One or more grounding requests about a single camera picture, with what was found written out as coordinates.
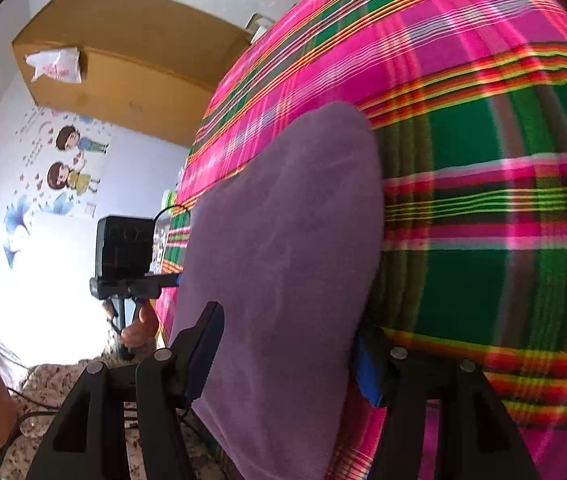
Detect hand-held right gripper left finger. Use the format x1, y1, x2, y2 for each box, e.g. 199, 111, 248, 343
26, 301, 225, 480

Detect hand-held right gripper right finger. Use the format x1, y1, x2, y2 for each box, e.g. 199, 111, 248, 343
353, 327, 544, 480

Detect purple pants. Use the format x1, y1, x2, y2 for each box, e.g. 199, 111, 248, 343
168, 101, 387, 480

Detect person's left hand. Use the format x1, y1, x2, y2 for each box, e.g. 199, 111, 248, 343
102, 299, 160, 348

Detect person's torso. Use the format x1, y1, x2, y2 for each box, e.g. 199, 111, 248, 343
0, 345, 224, 480

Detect wooden wardrobe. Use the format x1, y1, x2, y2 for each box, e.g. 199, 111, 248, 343
12, 0, 254, 148

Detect white plastic bag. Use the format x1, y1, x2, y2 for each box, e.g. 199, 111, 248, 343
24, 46, 83, 83

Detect white cardboard box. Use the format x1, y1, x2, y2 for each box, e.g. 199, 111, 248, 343
246, 12, 276, 43

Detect pink plaid blanket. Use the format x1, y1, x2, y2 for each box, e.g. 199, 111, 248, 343
156, 0, 567, 480

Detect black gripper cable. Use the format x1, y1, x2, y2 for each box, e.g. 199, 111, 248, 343
153, 205, 193, 233

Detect cartoon wall sticker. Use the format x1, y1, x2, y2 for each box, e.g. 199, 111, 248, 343
3, 107, 114, 268

